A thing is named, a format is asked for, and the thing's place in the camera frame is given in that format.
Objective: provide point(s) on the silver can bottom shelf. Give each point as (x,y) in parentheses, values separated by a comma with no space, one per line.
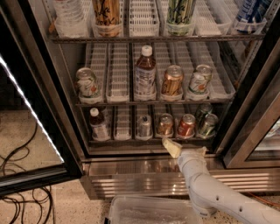
(144,126)

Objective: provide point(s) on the green tall can top shelf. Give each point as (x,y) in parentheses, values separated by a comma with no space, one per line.
(179,16)

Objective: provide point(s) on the open glass fridge door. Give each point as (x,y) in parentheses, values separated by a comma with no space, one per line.
(39,142)

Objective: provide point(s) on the clear water bottle top shelf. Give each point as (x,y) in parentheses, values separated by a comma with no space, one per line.
(70,21)

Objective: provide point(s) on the blue white can top shelf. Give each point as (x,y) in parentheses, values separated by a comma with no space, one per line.
(250,16)

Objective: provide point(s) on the white green can middle left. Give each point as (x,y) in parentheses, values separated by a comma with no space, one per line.
(87,82)

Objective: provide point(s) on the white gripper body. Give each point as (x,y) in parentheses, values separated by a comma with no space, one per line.
(189,159)

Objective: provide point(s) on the white orange can middle right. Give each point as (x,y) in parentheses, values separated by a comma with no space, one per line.
(200,79)

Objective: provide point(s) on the small tea bottle bottom shelf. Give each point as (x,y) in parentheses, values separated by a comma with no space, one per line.
(98,125)

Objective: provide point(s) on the green can front bottom shelf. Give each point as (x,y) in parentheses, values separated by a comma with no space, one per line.
(207,126)

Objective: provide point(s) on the green can rear bottom shelf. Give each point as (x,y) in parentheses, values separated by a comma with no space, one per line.
(203,110)

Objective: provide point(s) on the tall tea bottle middle shelf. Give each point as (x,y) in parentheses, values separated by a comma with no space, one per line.
(145,74)

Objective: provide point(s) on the clear plastic bin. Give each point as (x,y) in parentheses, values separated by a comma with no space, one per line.
(126,209)

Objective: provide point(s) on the red coke can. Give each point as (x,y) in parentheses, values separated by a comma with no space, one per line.
(186,126)

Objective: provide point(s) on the steel fridge base grille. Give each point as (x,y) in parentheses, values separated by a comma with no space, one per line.
(104,178)

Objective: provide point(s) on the brown can bottom shelf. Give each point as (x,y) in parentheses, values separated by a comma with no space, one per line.
(165,124)

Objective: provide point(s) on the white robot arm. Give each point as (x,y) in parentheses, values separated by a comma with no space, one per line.
(208,194)

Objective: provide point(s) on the orange tall can top shelf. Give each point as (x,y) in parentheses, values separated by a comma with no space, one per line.
(107,17)

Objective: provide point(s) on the gold can middle shelf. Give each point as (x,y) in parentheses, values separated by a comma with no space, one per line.
(172,82)

